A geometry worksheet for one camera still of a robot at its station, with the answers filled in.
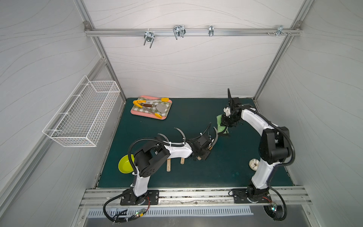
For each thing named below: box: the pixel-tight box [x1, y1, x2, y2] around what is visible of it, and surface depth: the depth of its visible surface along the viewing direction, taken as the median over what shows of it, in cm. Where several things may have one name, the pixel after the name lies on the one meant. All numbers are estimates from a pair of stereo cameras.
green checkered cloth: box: [131, 96, 171, 117], surface depth 117 cm
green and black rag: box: [216, 114, 229, 135], surface depth 88 cm
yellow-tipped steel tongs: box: [132, 97, 170, 119], surface depth 119 cm
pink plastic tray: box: [130, 95, 173, 120], surface depth 116 cm
